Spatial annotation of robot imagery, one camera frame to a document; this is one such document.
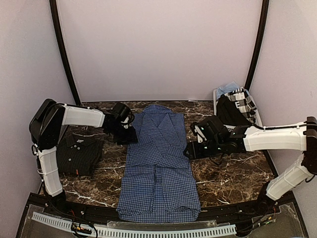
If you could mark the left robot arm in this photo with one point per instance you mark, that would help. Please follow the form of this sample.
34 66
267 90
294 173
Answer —
45 129

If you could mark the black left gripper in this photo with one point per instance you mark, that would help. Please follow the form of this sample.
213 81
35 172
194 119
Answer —
131 137

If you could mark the blue checkered long sleeve shirt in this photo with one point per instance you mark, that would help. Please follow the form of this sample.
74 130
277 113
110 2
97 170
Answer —
158 185

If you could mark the black front rail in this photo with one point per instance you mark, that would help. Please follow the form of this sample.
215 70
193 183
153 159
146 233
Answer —
235 213

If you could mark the right black corner post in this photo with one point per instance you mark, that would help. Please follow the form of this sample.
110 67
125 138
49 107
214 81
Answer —
258 44

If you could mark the black garment in basket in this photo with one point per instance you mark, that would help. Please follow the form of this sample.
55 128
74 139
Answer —
229 114

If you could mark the left black corner post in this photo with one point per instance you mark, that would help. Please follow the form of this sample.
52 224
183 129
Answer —
62 52

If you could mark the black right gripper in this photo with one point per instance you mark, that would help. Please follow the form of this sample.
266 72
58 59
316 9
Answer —
194 152

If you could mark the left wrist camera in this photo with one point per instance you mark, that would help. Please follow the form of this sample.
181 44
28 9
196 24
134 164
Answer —
120 111

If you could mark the light blue shirt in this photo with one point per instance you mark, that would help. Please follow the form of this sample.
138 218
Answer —
221 90

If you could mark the folded black striped shirt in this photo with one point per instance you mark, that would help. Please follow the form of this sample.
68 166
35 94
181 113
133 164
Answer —
79 154

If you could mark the black corner post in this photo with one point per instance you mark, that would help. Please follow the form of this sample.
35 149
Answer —
62 52
258 44

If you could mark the black white plaid shirt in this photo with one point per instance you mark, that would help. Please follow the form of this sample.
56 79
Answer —
244 103

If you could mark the white slotted cable duct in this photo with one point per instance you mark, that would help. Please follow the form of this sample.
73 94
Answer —
134 230

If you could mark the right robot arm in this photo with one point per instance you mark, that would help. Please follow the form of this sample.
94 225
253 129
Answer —
301 136

